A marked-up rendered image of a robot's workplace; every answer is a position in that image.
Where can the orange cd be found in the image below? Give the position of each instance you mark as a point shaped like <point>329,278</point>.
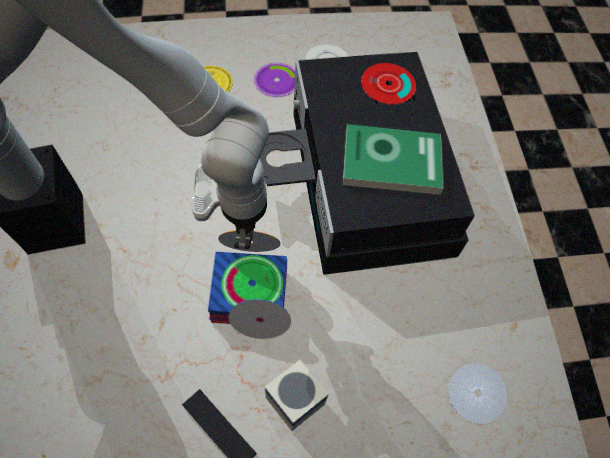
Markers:
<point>261,241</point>

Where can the grey disc with centre hole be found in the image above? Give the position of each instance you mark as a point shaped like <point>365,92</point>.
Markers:
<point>243,317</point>

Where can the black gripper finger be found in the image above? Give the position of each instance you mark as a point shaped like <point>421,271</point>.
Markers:
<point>243,241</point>

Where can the green cd with red label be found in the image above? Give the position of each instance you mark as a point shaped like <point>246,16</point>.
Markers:
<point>269,281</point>

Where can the purple cd with green arc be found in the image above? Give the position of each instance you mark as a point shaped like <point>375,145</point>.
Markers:
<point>264,79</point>

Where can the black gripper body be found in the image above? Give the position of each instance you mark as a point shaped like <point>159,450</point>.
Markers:
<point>245,223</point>

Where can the white cd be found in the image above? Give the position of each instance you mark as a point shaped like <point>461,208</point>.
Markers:
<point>325,51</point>

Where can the silver cd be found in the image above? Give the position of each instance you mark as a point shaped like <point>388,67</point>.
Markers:
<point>480,410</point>

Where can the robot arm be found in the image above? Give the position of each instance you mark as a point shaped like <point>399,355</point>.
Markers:
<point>166,74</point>

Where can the black rectangular bar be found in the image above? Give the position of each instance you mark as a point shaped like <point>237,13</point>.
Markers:
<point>217,427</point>

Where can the red disc with centre hole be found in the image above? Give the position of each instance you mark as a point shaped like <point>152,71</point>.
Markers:
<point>403,84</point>

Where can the yellow cd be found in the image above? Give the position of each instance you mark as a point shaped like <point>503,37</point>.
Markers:
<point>221,76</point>

